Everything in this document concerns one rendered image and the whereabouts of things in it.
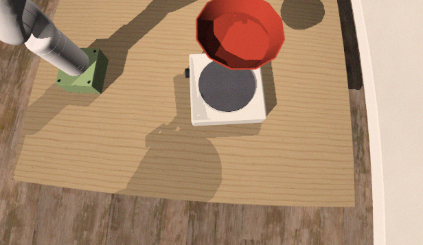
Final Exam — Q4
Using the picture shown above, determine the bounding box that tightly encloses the red frying pan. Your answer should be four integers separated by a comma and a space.
196, 0, 285, 70

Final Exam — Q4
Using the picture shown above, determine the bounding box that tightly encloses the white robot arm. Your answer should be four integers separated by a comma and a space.
0, 0, 89, 76

